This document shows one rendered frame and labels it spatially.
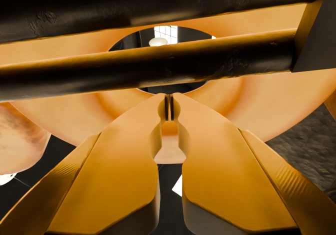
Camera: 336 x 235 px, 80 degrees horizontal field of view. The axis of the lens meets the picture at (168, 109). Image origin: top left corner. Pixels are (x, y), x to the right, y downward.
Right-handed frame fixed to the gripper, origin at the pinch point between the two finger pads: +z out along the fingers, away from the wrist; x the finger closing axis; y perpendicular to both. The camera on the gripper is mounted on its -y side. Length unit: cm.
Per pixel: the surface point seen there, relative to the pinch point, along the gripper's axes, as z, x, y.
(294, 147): 28, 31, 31
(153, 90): 859, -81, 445
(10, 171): 0.5, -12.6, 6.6
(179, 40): 839, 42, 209
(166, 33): 867, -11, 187
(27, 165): 0.2, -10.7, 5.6
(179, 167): 486, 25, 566
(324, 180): 24, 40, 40
